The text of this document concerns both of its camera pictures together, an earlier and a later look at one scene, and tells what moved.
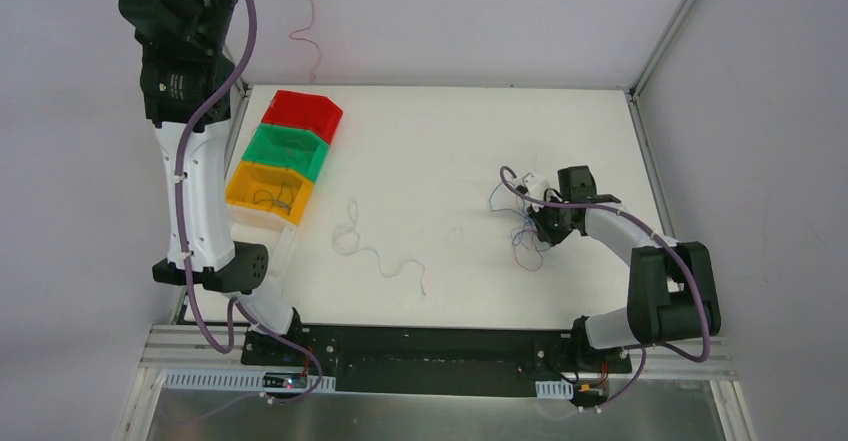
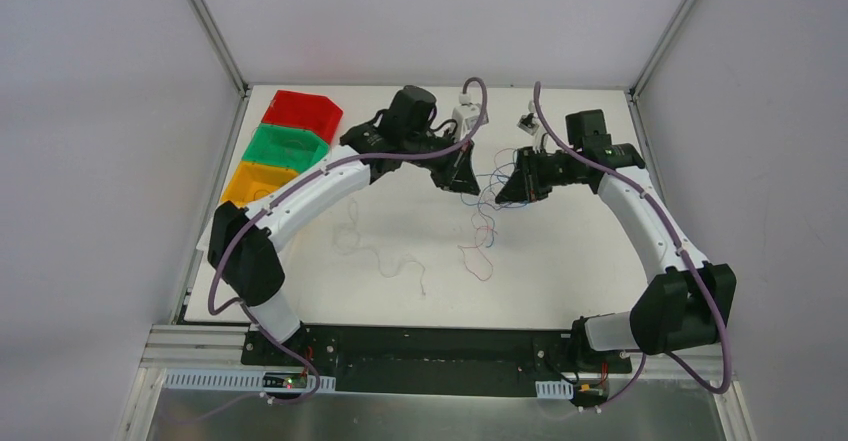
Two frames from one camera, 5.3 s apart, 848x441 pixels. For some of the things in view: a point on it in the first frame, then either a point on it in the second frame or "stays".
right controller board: [589, 394] stays
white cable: [346, 240] stays
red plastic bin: [314, 113] stays
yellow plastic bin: [259, 186] stays
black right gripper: [549, 223] to [530, 174]
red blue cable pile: [528, 248] to [483, 214]
